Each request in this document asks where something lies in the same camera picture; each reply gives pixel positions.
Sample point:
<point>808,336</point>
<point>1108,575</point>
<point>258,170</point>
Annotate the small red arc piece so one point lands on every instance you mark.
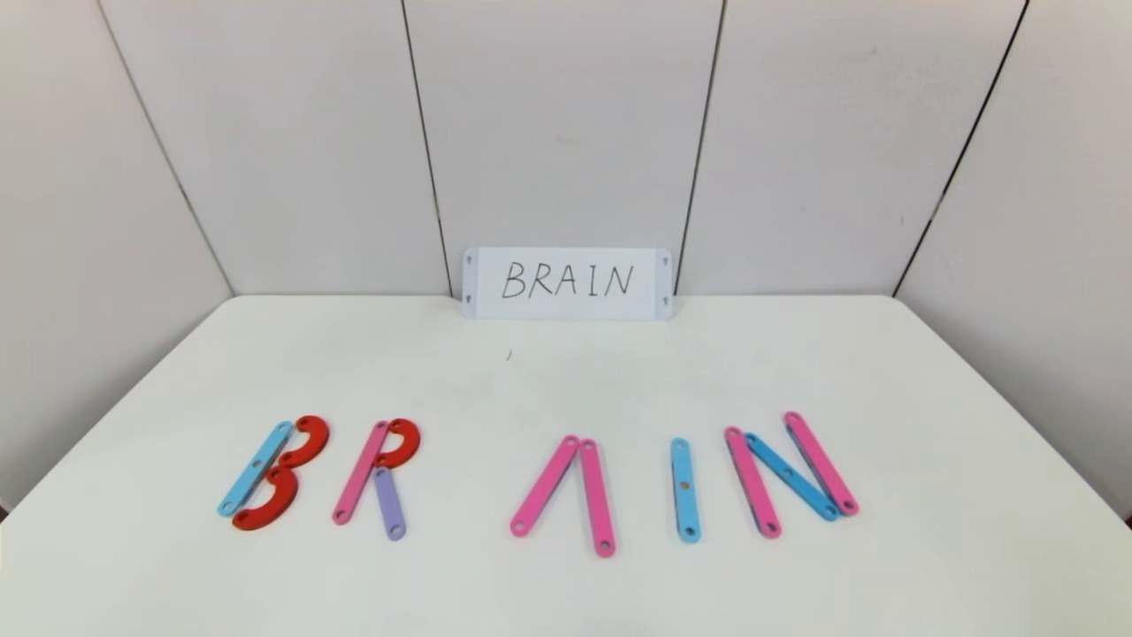
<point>408,438</point>

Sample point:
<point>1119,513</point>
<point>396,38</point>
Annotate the pink bar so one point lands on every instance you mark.
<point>597,497</point>
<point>545,486</point>
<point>753,485</point>
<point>821,462</point>
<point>358,478</point>

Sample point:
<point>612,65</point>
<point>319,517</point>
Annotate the short purple bar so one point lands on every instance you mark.
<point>389,504</point>

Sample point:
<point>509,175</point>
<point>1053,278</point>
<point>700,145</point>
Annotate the short blue bar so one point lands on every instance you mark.
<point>791,476</point>

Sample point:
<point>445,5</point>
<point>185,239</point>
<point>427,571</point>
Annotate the white BRAIN sign card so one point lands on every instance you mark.
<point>566,307</point>

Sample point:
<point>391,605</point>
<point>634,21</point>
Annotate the blue bar with three holes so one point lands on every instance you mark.
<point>685,504</point>

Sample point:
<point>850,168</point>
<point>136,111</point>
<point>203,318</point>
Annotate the medium red arc piece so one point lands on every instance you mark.
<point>318,434</point>

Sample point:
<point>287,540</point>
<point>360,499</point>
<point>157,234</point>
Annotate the large red arc piece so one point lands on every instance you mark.
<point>285,500</point>

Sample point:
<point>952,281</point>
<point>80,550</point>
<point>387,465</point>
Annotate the long blue flat bar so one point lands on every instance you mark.
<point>256,467</point>

